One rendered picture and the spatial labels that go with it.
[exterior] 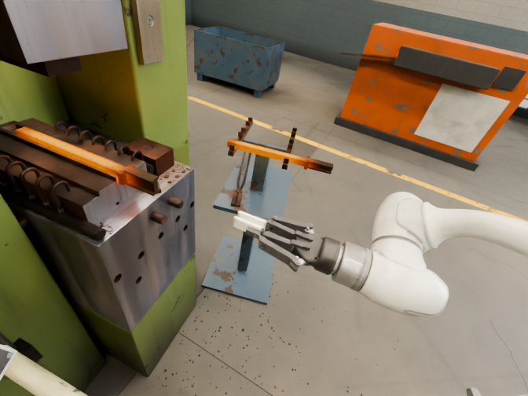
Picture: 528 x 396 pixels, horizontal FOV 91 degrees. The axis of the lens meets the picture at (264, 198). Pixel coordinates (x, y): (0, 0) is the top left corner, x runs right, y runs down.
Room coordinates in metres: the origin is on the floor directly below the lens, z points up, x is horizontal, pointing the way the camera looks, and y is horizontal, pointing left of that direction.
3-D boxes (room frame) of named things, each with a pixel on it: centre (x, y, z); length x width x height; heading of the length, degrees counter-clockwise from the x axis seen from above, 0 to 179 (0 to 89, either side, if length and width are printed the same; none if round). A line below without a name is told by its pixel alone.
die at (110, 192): (0.53, 0.57, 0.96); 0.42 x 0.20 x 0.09; 76
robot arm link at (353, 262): (0.36, -0.20, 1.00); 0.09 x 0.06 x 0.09; 166
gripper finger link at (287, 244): (0.38, -0.06, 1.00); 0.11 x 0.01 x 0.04; 81
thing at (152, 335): (0.59, 0.56, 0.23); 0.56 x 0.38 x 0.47; 76
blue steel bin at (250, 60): (4.68, 0.86, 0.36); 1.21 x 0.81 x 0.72; 76
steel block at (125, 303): (0.59, 0.56, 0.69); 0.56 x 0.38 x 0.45; 76
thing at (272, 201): (1.00, 0.04, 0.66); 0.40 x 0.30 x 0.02; 176
